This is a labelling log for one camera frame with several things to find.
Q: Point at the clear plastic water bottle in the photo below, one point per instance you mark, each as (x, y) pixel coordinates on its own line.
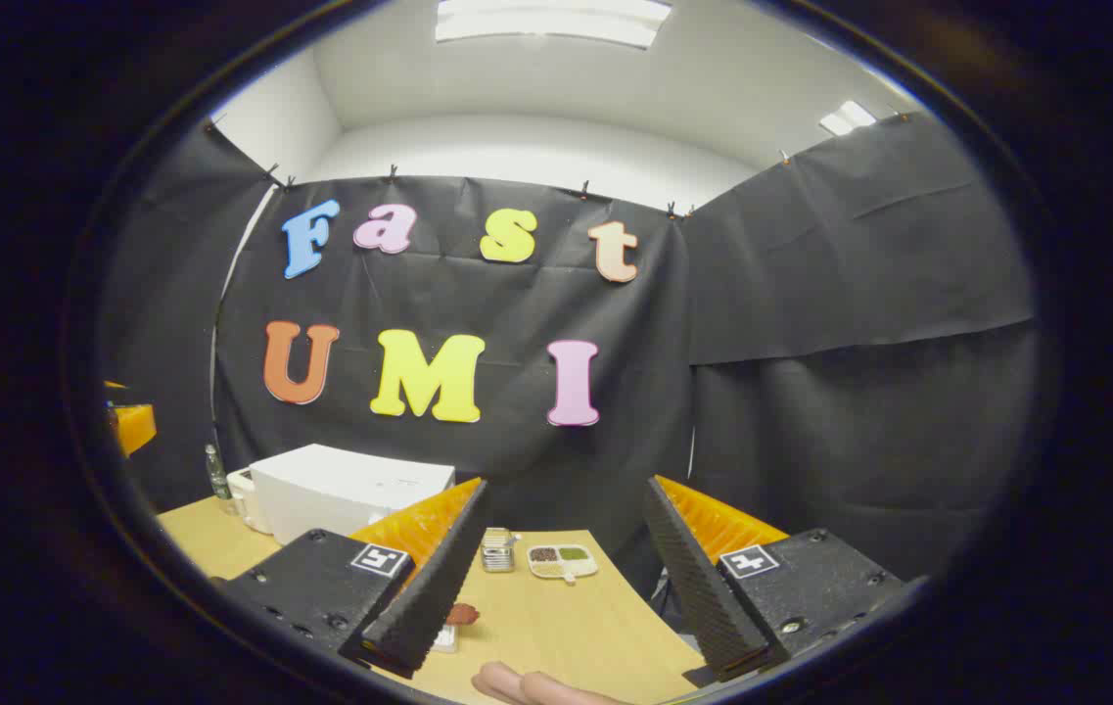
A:
(217, 480)

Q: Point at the white rectangular tray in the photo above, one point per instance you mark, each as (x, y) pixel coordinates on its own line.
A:
(445, 638)

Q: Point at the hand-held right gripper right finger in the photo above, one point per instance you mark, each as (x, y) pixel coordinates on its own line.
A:
(703, 597)

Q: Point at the small ceiling light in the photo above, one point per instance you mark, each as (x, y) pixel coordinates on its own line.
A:
(848, 117)

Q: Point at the white divided condiment dish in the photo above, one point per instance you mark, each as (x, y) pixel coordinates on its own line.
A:
(561, 561)

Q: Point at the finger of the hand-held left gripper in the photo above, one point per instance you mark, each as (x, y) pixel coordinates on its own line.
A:
(137, 426)

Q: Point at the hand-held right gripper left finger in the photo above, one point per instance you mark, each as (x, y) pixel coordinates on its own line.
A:
(429, 587)

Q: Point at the long ceiling light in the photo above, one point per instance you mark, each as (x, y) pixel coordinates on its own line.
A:
(551, 22)

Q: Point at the white microwave oven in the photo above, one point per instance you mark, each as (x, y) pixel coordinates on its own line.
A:
(341, 490)

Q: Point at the brown meat piece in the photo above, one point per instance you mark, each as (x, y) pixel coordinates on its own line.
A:
(463, 615)

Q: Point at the black backdrop cloth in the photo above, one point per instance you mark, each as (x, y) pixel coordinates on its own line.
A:
(811, 392)

